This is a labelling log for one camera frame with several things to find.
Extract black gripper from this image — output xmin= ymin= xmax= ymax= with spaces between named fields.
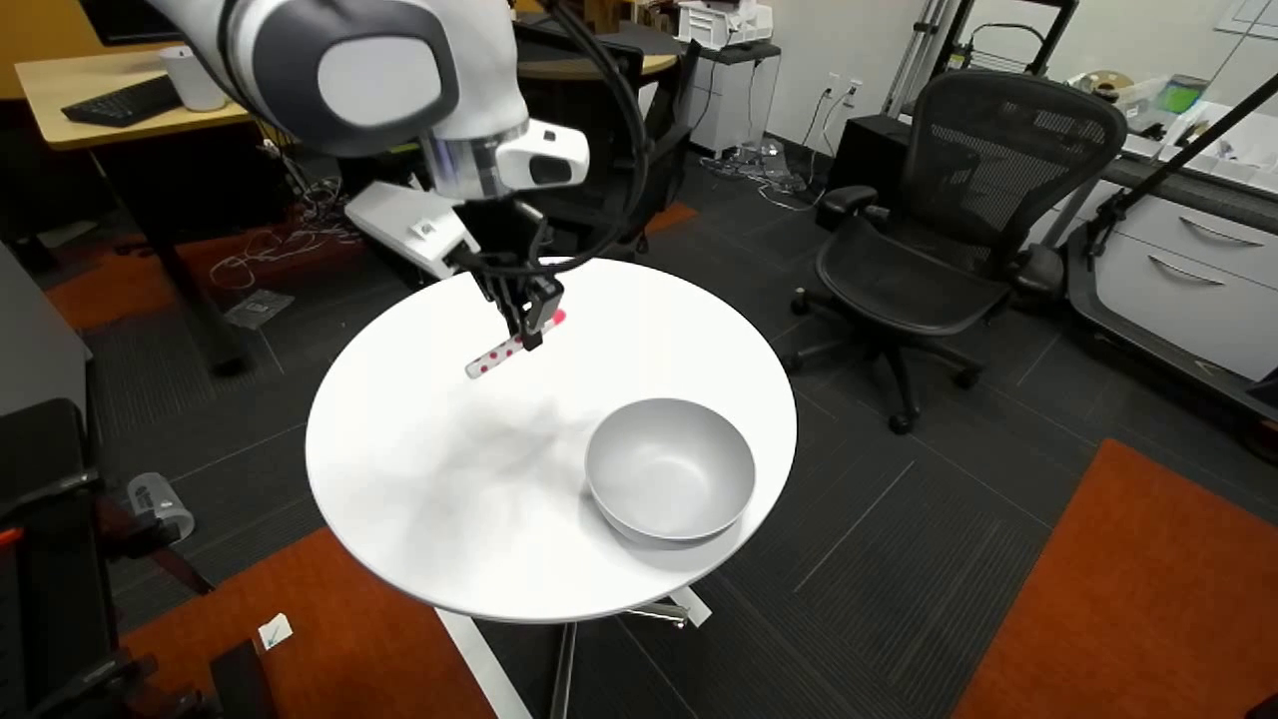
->
xmin=455 ymin=197 xmax=565 ymax=354

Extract green small item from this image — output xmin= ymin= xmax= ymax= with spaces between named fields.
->
xmin=1151 ymin=73 xmax=1212 ymax=121

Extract small white cabinet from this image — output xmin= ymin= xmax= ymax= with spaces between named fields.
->
xmin=685 ymin=40 xmax=789 ymax=160

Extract black keyboard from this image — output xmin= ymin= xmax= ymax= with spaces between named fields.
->
xmin=57 ymin=73 xmax=187 ymax=133

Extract black box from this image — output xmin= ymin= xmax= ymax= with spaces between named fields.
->
xmin=825 ymin=112 xmax=922 ymax=202

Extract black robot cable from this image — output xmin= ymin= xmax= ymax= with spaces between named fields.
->
xmin=533 ymin=0 xmax=660 ymax=278

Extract white boxes stack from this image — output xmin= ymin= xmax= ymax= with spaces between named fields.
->
xmin=676 ymin=0 xmax=780 ymax=53

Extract wooden desk with black legs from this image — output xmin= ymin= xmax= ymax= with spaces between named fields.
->
xmin=12 ymin=40 xmax=262 ymax=381

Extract white flat rectangular device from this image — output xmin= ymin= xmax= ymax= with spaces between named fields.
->
xmin=340 ymin=174 xmax=480 ymax=278

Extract grey floor plate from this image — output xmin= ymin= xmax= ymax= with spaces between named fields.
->
xmin=217 ymin=289 xmax=299 ymax=334

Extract grey cylindrical handle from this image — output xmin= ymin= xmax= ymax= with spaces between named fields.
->
xmin=122 ymin=467 xmax=201 ymax=546

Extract metal table legs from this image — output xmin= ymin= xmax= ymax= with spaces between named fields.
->
xmin=436 ymin=582 xmax=714 ymax=719

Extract black mesh office chair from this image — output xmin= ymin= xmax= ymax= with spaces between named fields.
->
xmin=789 ymin=68 xmax=1135 ymax=435

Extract black tripod stand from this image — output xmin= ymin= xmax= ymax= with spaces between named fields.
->
xmin=901 ymin=0 xmax=1073 ymax=84

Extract white drawer cabinet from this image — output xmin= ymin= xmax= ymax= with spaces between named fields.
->
xmin=1089 ymin=197 xmax=1278 ymax=386

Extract black robot mounting stand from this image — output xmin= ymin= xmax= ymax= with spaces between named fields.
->
xmin=0 ymin=244 xmax=153 ymax=719

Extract black diagonal pole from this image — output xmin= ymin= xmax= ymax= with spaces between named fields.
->
xmin=1077 ymin=73 xmax=1278 ymax=260

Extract grey round bowl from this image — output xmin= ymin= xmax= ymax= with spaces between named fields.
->
xmin=577 ymin=395 xmax=757 ymax=551

